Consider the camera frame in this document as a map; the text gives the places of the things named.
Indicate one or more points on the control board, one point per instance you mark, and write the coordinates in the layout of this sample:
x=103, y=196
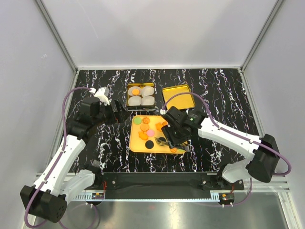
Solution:
x=98, y=195
x=227, y=197

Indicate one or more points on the gold tin lid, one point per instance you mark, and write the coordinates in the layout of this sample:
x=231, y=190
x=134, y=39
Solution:
x=181, y=102

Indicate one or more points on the yellow plastic tray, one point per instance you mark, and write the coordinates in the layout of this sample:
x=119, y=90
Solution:
x=137, y=145

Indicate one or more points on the left control board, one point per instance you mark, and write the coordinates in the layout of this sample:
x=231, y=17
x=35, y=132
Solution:
x=98, y=195

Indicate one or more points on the orange swirl cookie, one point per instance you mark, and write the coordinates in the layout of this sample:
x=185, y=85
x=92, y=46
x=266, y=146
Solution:
x=173, y=150
x=145, y=120

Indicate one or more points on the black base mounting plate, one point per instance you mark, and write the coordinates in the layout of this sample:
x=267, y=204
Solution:
x=164, y=186

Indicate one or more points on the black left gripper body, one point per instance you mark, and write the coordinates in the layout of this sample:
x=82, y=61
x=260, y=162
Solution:
x=106, y=115

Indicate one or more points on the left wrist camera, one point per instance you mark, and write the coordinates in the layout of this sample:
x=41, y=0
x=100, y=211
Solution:
x=102, y=95

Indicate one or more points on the metal tongs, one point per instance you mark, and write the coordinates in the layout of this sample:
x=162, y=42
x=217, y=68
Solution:
x=180, y=148

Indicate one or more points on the dark cookie tin box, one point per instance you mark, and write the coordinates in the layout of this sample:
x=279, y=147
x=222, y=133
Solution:
x=139, y=108

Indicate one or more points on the pink sandwich cookie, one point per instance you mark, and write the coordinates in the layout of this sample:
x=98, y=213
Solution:
x=150, y=133

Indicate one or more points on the white paper cup liner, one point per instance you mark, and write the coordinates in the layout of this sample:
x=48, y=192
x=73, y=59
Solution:
x=130, y=90
x=147, y=91
x=148, y=101
x=134, y=101

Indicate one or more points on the green sandwich cookie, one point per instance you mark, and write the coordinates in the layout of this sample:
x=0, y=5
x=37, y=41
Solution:
x=137, y=120

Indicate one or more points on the orange cat cookie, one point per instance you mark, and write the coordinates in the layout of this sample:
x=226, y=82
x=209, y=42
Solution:
x=159, y=126

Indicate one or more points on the right control board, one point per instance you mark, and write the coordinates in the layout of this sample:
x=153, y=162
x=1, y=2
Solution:
x=227, y=197

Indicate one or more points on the orange round cookie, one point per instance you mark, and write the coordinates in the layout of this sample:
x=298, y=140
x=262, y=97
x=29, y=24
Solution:
x=136, y=91
x=144, y=127

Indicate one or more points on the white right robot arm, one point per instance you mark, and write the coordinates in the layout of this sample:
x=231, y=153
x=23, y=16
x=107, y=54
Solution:
x=260, y=153

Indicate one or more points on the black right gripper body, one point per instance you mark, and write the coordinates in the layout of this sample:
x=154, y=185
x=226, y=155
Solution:
x=173, y=135

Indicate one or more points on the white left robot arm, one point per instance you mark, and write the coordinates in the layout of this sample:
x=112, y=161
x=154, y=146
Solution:
x=49, y=196

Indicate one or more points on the black sandwich cookie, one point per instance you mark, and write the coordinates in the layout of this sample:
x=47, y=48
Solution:
x=161, y=141
x=149, y=144

